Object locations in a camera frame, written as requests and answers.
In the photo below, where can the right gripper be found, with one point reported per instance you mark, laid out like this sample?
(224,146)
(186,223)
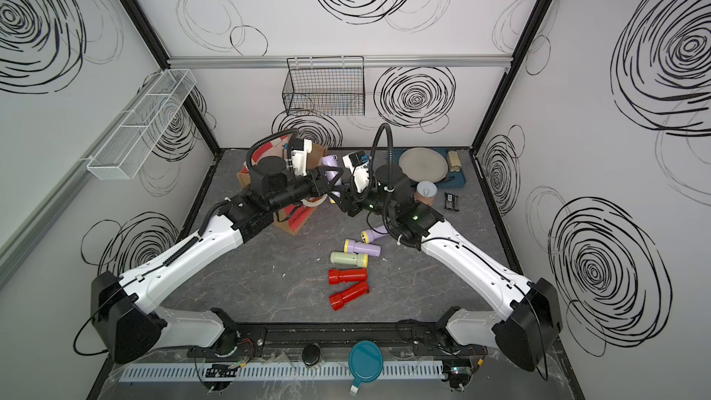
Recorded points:
(349,200)

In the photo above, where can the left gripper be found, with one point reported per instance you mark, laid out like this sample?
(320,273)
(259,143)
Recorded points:
(318,183)

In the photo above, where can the red jute tote bag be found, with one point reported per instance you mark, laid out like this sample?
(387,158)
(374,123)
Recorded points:
(293,218)

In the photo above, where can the purple flashlight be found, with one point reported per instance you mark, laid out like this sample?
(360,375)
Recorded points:
(371,235)
(332,174)

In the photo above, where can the purple flashlight horizontal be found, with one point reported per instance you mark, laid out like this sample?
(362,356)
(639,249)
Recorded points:
(355,247)

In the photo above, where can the green flashlight horizontal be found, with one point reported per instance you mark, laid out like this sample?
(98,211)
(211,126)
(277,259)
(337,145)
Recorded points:
(346,259)

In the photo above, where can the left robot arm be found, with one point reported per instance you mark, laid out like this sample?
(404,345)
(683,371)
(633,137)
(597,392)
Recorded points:
(127,310)

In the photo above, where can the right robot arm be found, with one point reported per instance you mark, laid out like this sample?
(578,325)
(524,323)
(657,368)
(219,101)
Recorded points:
(525,318)

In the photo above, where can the grey round plate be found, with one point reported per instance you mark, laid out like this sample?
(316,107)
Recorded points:
(423,164)

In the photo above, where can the small black clip box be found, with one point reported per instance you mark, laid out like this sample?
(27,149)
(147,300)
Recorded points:
(451,202)

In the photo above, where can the small yellowish jar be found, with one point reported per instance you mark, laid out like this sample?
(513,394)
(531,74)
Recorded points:
(454,161)

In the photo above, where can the red flashlight lower middle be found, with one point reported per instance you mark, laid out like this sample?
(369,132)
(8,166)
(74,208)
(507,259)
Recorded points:
(347,276)

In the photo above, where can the red flashlight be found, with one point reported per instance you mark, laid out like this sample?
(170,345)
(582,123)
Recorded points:
(340,300)
(347,276)

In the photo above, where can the red flashlight bottom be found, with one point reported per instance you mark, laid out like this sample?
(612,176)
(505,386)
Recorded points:
(340,300)

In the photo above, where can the teal round lid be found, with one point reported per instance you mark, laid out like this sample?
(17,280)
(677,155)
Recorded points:
(365,364)

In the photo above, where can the black round knob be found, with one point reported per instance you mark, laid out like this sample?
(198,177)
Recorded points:
(311,355)

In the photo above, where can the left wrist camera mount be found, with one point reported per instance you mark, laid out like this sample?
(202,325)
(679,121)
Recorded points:
(298,151)

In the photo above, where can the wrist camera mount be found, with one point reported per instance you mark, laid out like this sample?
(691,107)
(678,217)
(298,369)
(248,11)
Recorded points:
(358,163)
(298,151)

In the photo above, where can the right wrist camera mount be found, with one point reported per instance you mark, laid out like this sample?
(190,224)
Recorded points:
(358,163)

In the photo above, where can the black wire basket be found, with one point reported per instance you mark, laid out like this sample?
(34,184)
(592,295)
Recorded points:
(334,86)

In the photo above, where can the white wire shelf basket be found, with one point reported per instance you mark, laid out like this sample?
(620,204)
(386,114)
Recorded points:
(145,123)

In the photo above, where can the white slotted cable duct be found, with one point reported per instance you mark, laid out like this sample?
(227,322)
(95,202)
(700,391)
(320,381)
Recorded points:
(277,371)

